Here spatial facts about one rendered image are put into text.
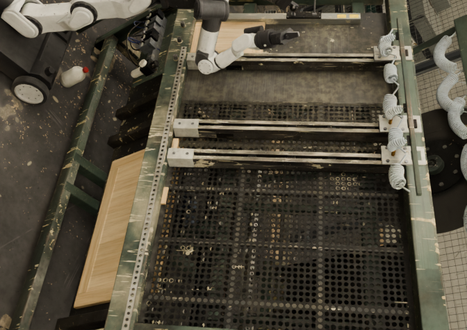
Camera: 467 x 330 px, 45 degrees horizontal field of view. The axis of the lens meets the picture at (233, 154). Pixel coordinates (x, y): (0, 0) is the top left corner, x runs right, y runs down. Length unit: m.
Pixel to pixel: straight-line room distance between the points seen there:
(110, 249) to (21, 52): 1.20
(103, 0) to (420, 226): 1.89
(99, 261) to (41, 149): 0.79
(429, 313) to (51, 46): 2.46
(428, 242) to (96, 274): 1.61
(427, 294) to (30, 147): 2.23
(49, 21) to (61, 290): 1.46
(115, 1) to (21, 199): 1.17
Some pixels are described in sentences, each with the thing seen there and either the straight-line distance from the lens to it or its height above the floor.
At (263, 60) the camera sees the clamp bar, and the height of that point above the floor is 1.28.
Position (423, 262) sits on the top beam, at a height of 1.91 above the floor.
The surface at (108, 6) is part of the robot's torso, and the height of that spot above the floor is 0.75.
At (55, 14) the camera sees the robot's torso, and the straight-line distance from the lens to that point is 3.22.
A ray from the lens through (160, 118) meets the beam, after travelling 2.89.
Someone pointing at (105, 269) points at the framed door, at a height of 0.42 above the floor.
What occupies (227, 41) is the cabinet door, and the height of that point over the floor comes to 1.06.
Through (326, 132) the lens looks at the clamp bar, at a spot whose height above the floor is 1.57.
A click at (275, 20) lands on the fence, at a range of 3.36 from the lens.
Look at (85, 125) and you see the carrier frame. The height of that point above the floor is 0.18.
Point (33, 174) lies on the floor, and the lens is 3.35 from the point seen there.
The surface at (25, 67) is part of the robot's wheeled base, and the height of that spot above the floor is 0.17.
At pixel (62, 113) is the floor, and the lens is 3.62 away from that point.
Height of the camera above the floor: 2.56
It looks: 31 degrees down
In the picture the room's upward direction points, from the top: 71 degrees clockwise
